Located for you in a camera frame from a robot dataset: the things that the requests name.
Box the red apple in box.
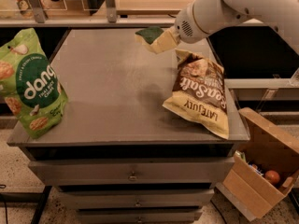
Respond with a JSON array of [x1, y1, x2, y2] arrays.
[[264, 170, 280, 185]]

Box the brown Late July chip bag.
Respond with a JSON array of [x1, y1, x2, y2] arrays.
[[163, 49, 229, 139]]

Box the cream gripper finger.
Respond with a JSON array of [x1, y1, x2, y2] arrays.
[[146, 26, 180, 54]]

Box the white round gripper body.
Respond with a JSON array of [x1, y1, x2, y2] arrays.
[[175, 0, 228, 44]]

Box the grey drawer cabinet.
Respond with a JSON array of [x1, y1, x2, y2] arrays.
[[8, 29, 249, 224]]

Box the open cardboard box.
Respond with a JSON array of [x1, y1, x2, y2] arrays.
[[217, 107, 299, 221]]

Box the green Dang rice chips bag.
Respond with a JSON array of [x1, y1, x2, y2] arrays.
[[0, 28, 68, 139]]

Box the green and yellow sponge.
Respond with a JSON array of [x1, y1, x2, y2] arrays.
[[135, 26, 164, 45]]

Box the snack packets in box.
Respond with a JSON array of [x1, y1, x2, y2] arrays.
[[235, 151, 263, 176]]

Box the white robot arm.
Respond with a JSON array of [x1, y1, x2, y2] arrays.
[[147, 0, 299, 53]]

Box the wooden shelf with metal rail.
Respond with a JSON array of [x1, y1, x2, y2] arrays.
[[0, 0, 299, 29]]

